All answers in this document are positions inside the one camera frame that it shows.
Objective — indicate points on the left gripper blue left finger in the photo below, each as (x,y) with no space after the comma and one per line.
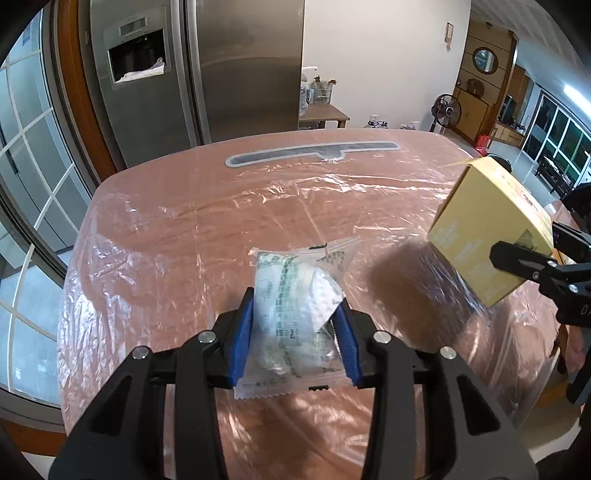
(239,337)

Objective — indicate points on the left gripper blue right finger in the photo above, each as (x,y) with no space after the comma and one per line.
(342,322)

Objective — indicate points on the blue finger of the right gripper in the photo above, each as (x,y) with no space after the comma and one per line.
(520,261)
(572,242)

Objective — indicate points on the white green snack packet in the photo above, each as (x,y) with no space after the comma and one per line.
(293,347)

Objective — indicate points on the yellow cardboard box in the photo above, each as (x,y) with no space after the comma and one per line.
(487,205)

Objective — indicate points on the black standing fan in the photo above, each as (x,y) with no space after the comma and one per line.
(446,112)

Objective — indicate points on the wooden cabinet with mirror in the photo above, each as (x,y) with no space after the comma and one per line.
(491,87)

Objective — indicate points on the glass sliding door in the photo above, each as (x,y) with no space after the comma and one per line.
(46,199)

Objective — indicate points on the stainless steel refrigerator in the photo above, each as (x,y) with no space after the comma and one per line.
(168,75)

